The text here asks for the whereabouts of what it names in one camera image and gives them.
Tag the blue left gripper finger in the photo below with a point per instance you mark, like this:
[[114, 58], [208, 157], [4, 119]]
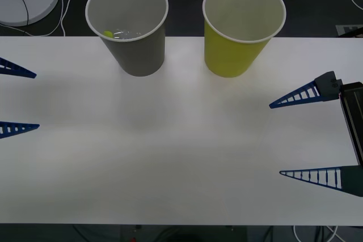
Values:
[[25, 128], [17, 69]]

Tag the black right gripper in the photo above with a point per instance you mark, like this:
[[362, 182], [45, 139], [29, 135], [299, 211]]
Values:
[[353, 117]]

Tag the clear bottle with green cap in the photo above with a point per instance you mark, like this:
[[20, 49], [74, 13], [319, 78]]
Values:
[[108, 34]]

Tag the grey floor marker plate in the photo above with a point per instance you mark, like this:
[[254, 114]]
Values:
[[348, 31]]

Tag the grey plastic bin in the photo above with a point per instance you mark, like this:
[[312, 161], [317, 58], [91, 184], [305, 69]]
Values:
[[141, 55]]

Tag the yellow-green plastic bin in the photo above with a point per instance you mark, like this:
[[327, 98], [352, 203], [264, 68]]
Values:
[[229, 57]]

